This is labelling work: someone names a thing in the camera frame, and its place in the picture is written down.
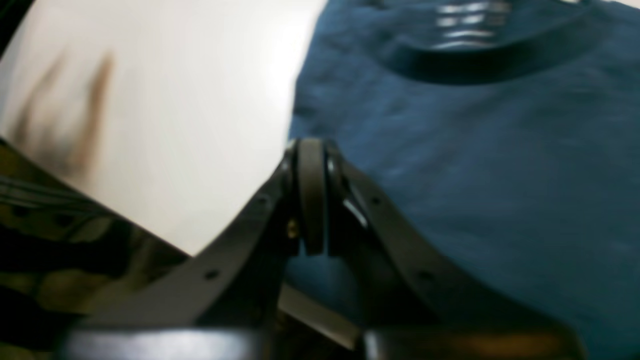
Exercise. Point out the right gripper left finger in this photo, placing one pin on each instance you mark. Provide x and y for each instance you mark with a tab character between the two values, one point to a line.
219	305

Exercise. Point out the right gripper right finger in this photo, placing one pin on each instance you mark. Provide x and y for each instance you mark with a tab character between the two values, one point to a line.
415	302

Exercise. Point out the dark blue t-shirt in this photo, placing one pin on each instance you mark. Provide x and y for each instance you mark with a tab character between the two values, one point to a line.
507	132

